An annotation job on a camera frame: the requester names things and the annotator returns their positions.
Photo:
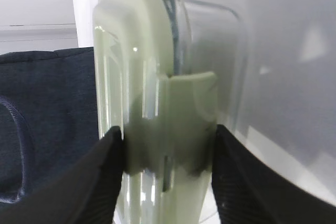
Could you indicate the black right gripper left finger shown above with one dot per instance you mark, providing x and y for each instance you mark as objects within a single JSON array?
[{"x": 87, "y": 193}]

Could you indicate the green lid glass container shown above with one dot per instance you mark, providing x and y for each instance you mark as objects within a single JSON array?
[{"x": 164, "y": 71}]

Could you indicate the navy blue lunch bag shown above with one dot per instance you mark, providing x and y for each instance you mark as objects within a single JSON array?
[{"x": 48, "y": 117}]

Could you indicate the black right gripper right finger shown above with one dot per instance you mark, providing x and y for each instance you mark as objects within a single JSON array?
[{"x": 247, "y": 191}]

